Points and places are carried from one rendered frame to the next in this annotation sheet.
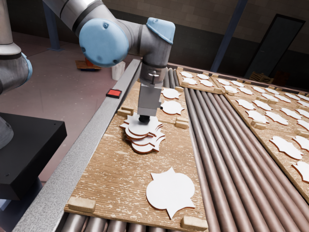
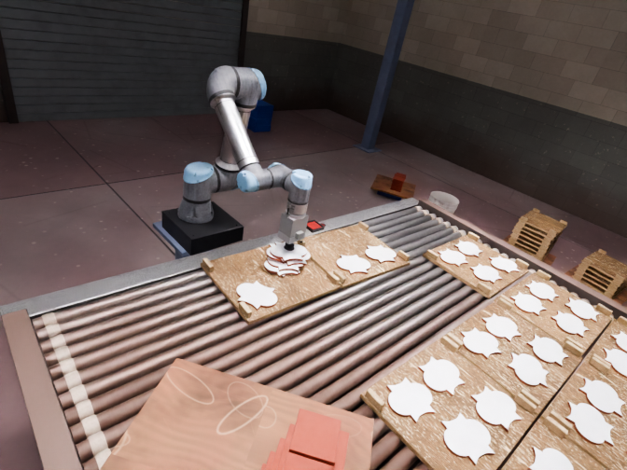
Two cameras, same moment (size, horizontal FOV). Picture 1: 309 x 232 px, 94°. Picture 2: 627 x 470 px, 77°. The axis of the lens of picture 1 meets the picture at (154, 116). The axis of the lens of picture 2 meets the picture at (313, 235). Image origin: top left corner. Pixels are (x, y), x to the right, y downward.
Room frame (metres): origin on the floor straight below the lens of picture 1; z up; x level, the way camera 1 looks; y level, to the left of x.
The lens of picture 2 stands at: (-0.37, -0.97, 1.85)
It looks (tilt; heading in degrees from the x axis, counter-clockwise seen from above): 30 degrees down; 48
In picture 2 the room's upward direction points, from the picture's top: 12 degrees clockwise
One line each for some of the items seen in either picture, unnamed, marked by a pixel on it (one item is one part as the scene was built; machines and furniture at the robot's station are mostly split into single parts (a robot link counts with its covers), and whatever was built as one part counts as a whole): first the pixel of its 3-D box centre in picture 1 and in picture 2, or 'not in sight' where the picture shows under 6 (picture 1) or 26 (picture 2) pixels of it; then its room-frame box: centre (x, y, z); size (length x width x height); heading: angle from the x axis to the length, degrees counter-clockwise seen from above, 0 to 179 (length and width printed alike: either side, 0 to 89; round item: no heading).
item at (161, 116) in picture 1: (157, 100); (351, 252); (0.77, 0.00, 0.93); 0.41 x 0.35 x 0.02; 1
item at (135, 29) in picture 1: (120, 37); (278, 176); (0.41, 0.13, 1.27); 0.11 x 0.11 x 0.08; 7
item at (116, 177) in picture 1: (147, 155); (271, 276); (0.35, -0.01, 0.93); 0.41 x 0.35 x 0.02; 3
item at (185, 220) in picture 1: (194, 223); (244, 310); (0.16, -0.15, 0.95); 0.06 x 0.02 x 0.03; 93
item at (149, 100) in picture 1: (152, 95); (295, 226); (0.44, 0.02, 1.12); 0.10 x 0.09 x 0.16; 101
